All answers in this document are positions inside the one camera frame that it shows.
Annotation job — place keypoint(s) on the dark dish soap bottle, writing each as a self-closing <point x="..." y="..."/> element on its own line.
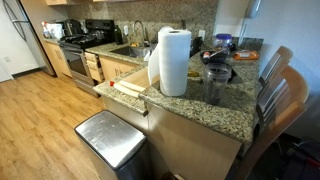
<point x="118" y="36"/>

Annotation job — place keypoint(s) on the white spray bottle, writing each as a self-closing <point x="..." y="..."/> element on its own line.
<point x="45" y="32"/>

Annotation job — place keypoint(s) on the wooden cutting board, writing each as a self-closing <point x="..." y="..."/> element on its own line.
<point x="138" y="78"/>

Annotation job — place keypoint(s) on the white paper towel roll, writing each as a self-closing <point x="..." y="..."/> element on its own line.
<point x="175" y="63"/>

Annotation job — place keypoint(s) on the small yellow object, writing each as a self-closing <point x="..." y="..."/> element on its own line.
<point x="193" y="73"/>

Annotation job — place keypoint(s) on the small red cap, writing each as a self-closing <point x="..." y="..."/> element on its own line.
<point x="112" y="83"/>

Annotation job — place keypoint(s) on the steel kitchen sink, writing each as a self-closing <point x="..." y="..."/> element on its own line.
<point x="128" y="51"/>

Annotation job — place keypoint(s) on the beige cabinet with drawers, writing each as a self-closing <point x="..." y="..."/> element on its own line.
<point x="115" y="68"/>

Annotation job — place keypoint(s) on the chrome gooseneck faucet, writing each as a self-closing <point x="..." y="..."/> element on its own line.
<point x="144" y="37"/>

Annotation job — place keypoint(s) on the clear grey plastic tumbler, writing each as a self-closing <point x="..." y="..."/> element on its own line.
<point x="216" y="86"/>

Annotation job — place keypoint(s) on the beige counter base cabinet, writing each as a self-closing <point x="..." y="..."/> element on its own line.
<point x="193" y="146"/>

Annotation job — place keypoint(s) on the stainless steel trash can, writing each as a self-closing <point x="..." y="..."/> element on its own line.
<point x="110" y="140"/>

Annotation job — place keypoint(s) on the black plastic tray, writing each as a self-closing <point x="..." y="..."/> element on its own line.
<point x="234" y="75"/>

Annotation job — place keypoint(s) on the clear jar with purple lid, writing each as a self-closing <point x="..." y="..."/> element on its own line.
<point x="223" y="41"/>

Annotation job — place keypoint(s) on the black and steel stove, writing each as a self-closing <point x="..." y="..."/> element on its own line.
<point x="78" y="65"/>

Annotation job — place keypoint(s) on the orange snack package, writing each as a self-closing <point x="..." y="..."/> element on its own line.
<point x="246" y="55"/>

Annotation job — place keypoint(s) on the black coffee maker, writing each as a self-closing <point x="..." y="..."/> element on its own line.
<point x="71" y="27"/>

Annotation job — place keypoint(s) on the wooden slat-back chair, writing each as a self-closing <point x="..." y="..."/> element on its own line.
<point x="283" y="100"/>
<point x="276" y="63"/>

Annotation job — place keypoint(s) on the white countertop appliance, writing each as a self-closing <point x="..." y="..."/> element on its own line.
<point x="55" y="30"/>

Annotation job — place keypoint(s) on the stainless steel refrigerator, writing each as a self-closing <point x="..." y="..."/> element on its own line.
<point x="33" y="40"/>

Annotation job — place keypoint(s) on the white wall outlet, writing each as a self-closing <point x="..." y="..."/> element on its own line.
<point x="202" y="35"/>

